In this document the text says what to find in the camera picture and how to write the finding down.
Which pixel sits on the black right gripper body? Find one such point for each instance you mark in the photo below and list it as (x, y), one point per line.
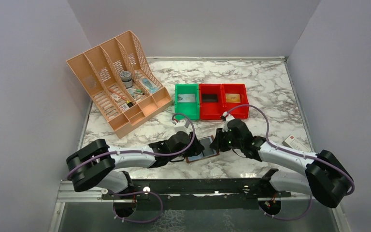
(228, 142)

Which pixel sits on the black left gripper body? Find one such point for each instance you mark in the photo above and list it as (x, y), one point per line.
(184, 154)

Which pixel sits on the brown leather card holder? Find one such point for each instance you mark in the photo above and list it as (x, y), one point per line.
(206, 153)

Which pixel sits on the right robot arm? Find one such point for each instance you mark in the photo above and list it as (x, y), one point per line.
(316, 174)

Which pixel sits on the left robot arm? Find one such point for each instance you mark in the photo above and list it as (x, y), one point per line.
(96, 166)

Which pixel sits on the gold card in red bin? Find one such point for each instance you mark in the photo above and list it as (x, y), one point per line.
(233, 98)

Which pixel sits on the silver card in green bin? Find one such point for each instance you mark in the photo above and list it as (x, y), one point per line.
(186, 98)

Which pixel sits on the black card in red bin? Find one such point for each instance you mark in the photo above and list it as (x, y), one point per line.
(209, 98)

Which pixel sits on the red plastic bin right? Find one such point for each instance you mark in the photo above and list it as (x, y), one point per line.
(242, 112)

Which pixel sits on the red plastic bin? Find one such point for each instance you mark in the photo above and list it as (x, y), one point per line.
(211, 111)
(242, 112)

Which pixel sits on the red plastic bin middle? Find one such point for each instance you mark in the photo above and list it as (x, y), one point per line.
(211, 111)

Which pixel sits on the green plastic bin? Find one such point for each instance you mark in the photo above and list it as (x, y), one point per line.
(191, 110)

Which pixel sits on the small white red box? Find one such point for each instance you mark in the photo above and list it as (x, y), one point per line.
(294, 143)

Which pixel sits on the blue packet in organizer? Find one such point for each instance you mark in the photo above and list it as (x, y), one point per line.
(149, 85)

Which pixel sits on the silver round tin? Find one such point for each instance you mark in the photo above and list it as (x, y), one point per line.
(126, 78)

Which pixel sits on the red pencil in organizer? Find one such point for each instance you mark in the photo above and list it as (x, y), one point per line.
(117, 97)

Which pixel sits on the peach plastic file organizer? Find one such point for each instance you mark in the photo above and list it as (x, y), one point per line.
(98, 69)

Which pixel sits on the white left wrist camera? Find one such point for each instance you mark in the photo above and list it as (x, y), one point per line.
(181, 125)

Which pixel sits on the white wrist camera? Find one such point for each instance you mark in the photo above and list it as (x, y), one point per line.
(181, 125)
(226, 117)

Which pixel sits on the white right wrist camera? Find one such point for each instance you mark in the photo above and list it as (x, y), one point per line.
(226, 117)

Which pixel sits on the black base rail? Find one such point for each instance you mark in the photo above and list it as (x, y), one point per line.
(197, 194)

